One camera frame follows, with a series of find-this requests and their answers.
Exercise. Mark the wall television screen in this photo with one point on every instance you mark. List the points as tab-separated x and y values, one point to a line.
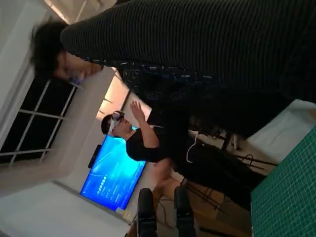
111	177

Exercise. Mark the dark window with white bars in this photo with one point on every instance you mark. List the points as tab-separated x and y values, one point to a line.
37	128

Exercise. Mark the person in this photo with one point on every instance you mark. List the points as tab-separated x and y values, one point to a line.
217	172
172	89
143	148

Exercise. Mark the white VR headset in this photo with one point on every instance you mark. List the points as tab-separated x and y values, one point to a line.
116	119

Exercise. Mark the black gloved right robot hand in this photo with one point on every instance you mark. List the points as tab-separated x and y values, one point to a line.
197	37

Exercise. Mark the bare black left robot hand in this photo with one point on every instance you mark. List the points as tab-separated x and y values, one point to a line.
146	214

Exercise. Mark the green cutting mat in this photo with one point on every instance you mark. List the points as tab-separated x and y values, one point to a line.
291	192

